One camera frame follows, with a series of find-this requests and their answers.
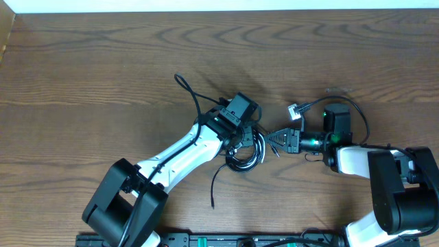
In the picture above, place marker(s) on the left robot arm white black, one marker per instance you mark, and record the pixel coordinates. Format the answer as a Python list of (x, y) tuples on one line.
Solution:
[(128, 204)]

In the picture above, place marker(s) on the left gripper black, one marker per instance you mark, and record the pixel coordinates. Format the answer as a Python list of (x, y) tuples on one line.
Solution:
[(250, 142)]

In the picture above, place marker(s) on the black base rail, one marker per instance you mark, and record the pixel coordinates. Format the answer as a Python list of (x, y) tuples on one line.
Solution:
[(191, 240)]

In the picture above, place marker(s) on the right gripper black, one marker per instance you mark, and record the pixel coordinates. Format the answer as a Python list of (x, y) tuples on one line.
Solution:
[(291, 143)]

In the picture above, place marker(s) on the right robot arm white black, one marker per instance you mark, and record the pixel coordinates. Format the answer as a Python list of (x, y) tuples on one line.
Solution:
[(403, 182)]

